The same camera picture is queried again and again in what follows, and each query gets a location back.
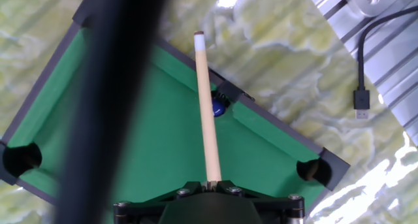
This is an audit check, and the wooden pool cue black butt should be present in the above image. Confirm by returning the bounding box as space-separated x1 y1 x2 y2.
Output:
193 30 223 183

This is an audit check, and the blue pool ball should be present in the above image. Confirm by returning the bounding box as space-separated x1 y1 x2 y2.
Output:
210 98 227 118

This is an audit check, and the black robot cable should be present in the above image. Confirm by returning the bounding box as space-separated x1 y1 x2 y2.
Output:
54 0 171 224

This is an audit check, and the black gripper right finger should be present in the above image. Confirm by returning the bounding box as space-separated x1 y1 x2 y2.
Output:
214 180 306 224

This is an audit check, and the mini green pool table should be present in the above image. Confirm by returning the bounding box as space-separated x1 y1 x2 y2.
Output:
0 0 351 224

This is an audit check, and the black USB cable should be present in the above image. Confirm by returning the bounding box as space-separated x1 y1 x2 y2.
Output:
353 5 418 120

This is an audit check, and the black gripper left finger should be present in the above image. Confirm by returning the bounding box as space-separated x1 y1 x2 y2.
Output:
113 180 210 224

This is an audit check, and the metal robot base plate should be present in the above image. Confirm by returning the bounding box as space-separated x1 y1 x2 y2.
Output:
338 0 418 18

